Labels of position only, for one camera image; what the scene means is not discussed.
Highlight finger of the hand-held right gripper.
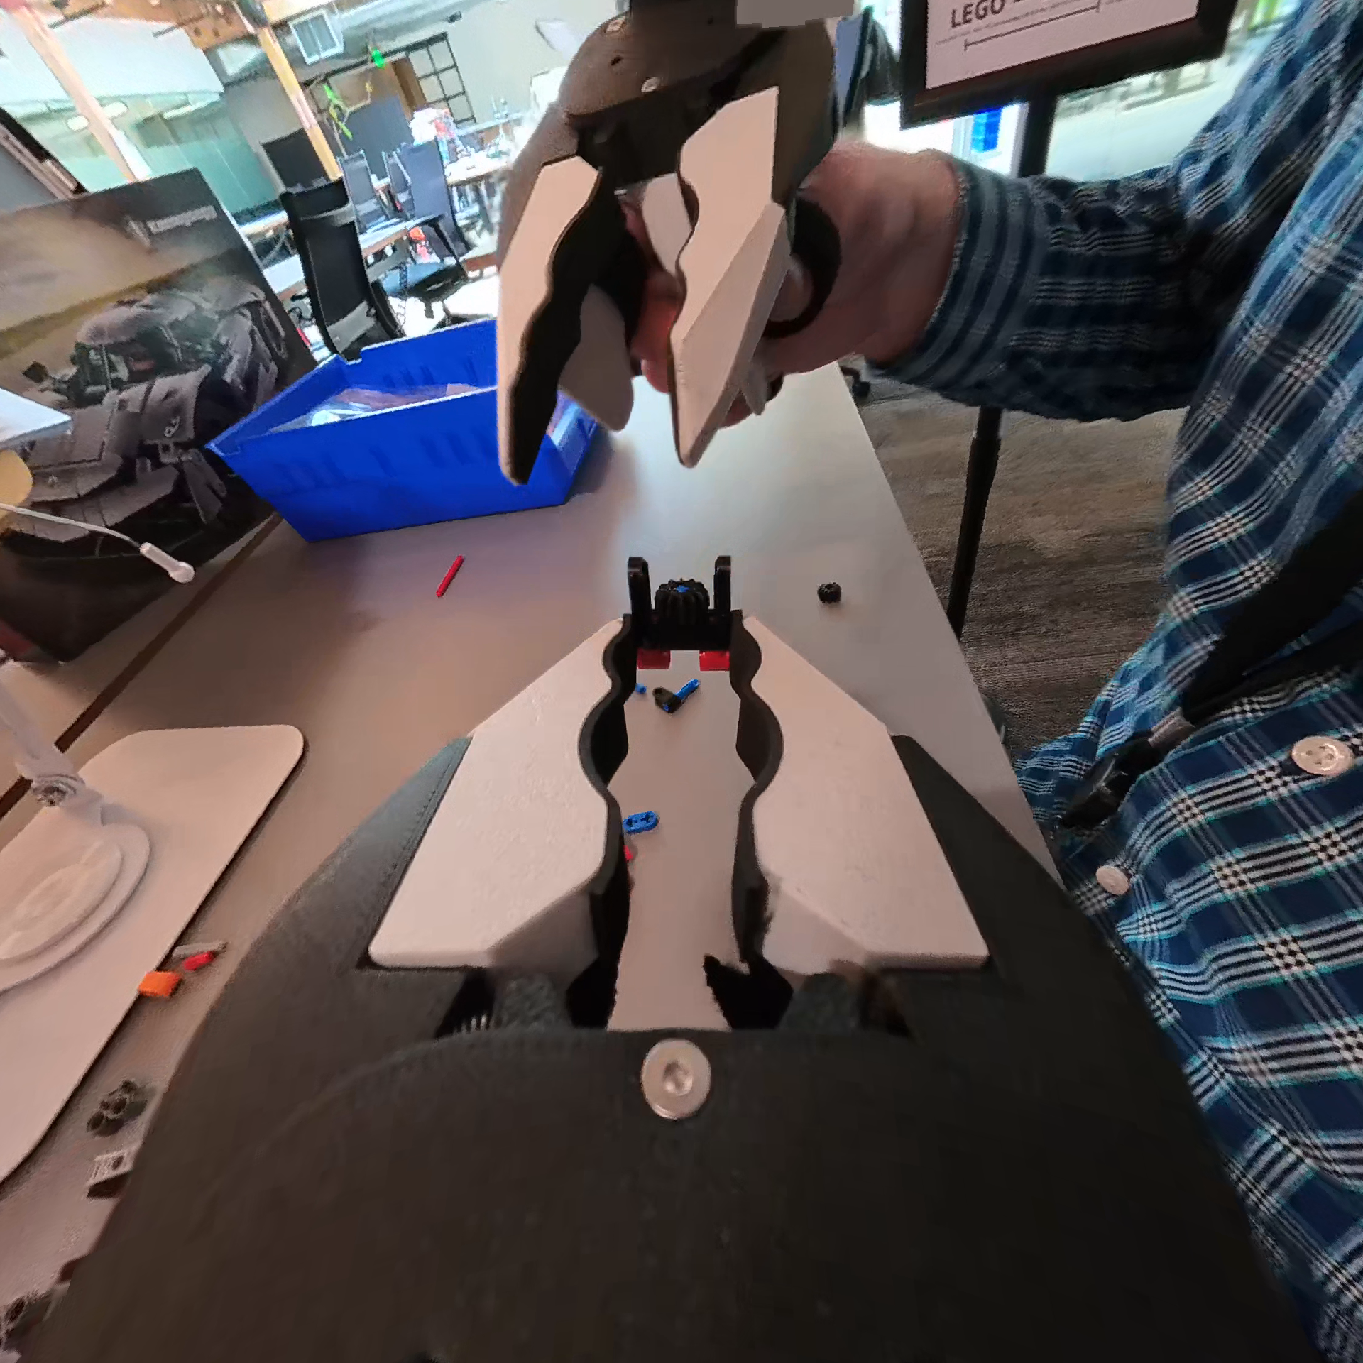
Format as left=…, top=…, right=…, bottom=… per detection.
left=642, top=85, right=796, bottom=470
left=495, top=158, right=641, bottom=490

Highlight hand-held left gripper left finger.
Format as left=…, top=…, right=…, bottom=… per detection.
left=367, top=612, right=635, bottom=1029

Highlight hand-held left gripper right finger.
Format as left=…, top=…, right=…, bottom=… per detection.
left=706, top=612, right=993, bottom=1029

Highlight black lego frame assembly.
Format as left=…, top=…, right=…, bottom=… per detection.
left=627, top=554, right=737, bottom=674

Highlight person's right forearm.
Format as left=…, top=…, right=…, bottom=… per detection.
left=868, top=64, right=1363, bottom=427

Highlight dark printed lego box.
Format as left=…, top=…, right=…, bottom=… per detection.
left=0, top=168, right=321, bottom=662

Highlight person's right hand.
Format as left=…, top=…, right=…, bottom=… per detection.
left=761, top=141, right=963, bottom=376

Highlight black mesh office chair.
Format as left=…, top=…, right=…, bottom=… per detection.
left=279, top=179, right=405, bottom=358

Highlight clear plastic bags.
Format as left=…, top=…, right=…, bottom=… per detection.
left=277, top=378, right=503, bottom=427

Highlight blue plastic bin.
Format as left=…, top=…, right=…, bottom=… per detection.
left=208, top=317, right=610, bottom=542

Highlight white book stand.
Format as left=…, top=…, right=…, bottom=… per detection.
left=0, top=447, right=307, bottom=1184

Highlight person's plaid shirt torso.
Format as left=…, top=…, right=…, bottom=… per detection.
left=1011, top=405, right=1363, bottom=1363

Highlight white instruction booklet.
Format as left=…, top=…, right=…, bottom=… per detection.
left=0, top=388, right=74, bottom=449

